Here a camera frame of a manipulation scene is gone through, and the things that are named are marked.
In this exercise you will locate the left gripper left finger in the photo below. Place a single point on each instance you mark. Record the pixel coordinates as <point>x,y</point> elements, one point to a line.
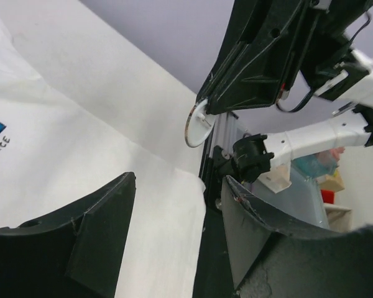
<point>74,251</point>

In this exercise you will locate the round orange blue brooch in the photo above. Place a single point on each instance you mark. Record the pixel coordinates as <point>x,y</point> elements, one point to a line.
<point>199,124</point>

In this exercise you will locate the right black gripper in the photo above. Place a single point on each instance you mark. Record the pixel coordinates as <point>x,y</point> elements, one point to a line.
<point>268,42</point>

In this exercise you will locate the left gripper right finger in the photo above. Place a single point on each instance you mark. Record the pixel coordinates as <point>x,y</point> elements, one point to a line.
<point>273,254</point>

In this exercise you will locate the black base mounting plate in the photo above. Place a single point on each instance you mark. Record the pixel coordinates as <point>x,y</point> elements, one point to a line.
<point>213,274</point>

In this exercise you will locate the white t-shirt with flower print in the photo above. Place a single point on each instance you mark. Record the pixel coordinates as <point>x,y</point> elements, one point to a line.
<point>80,105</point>

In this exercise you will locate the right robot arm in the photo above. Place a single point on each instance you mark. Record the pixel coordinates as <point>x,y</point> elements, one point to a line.
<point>351,126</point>

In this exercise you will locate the aluminium right side rail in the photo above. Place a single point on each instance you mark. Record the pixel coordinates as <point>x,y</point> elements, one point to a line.
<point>227,130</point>

